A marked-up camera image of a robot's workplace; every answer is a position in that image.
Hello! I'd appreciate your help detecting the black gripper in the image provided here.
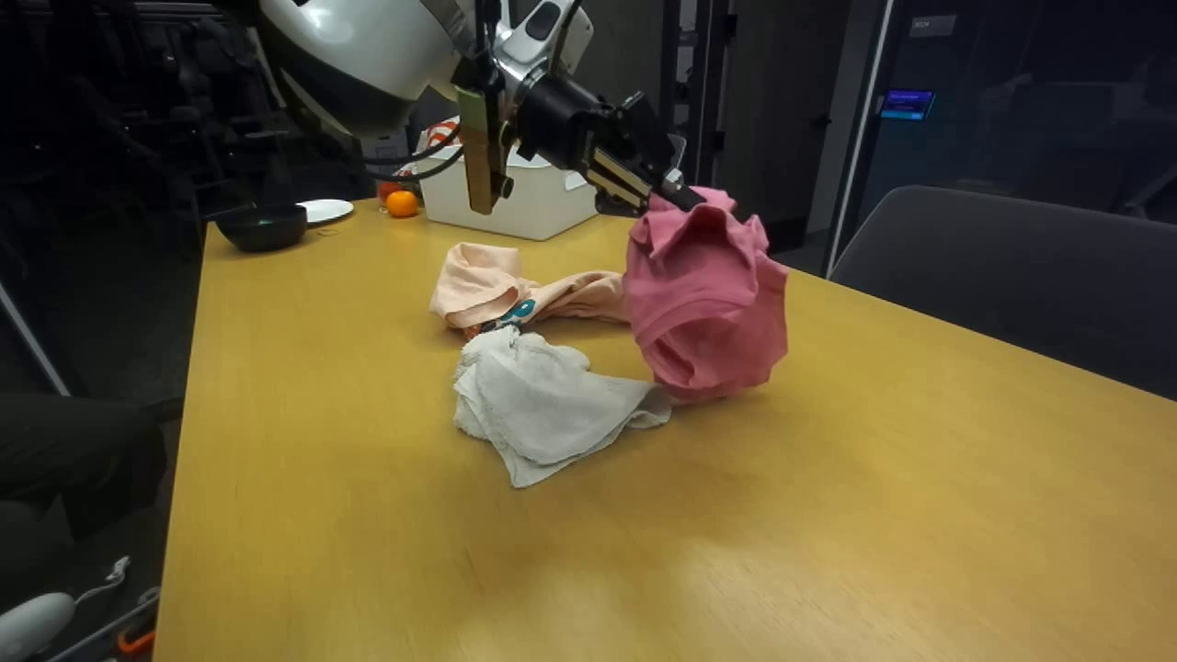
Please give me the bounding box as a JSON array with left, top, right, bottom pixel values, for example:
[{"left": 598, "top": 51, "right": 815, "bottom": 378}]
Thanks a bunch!
[{"left": 515, "top": 75, "right": 715, "bottom": 213}]

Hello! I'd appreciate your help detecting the pink shirt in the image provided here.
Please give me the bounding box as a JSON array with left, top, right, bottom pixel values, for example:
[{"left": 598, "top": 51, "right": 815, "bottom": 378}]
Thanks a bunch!
[{"left": 620, "top": 184, "right": 795, "bottom": 406}]

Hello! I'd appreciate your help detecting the peach shirt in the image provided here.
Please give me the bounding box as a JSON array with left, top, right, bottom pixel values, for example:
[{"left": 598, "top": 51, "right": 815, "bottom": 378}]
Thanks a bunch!
[{"left": 428, "top": 240, "right": 633, "bottom": 340}]

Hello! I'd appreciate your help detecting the light gray shirt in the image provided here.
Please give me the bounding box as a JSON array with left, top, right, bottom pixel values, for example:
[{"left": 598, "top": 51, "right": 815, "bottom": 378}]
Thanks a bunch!
[{"left": 453, "top": 323, "right": 676, "bottom": 492}]

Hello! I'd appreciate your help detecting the white plastic bin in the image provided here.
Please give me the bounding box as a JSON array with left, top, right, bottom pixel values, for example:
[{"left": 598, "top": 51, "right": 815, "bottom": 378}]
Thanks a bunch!
[{"left": 416, "top": 140, "right": 605, "bottom": 242}]

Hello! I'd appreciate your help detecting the red white striped bag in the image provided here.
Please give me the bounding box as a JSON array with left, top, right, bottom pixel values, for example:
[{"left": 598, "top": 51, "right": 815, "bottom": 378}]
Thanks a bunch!
[{"left": 416, "top": 115, "right": 469, "bottom": 159}]

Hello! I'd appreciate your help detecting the orange fruit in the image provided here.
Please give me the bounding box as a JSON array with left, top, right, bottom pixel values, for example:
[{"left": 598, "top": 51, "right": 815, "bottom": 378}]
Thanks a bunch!
[{"left": 382, "top": 184, "right": 428, "bottom": 221}]

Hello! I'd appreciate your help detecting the blue lit monitor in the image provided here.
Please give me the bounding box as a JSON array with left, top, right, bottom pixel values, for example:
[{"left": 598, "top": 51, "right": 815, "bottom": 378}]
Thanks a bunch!
[{"left": 880, "top": 84, "right": 937, "bottom": 126}]

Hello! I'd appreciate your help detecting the white plate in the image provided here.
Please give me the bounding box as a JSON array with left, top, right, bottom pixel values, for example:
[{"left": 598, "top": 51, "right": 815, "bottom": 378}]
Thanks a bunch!
[{"left": 290, "top": 194, "right": 362, "bottom": 232}]

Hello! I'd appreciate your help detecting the gray office chair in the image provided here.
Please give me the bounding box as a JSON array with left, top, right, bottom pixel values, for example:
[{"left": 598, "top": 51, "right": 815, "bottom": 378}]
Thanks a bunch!
[{"left": 830, "top": 182, "right": 1177, "bottom": 401}]

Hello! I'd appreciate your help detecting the black bowl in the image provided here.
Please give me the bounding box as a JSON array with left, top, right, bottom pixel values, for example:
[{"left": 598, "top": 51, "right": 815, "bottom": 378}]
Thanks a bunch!
[{"left": 213, "top": 198, "right": 311, "bottom": 258}]

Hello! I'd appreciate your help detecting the gray rounded object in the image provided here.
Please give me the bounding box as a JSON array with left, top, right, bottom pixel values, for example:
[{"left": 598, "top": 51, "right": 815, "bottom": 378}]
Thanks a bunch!
[{"left": 0, "top": 589, "right": 81, "bottom": 662}]

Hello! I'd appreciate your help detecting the tan wrist camera mount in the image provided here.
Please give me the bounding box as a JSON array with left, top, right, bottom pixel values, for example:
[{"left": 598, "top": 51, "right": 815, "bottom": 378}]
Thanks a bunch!
[{"left": 450, "top": 51, "right": 518, "bottom": 221}]

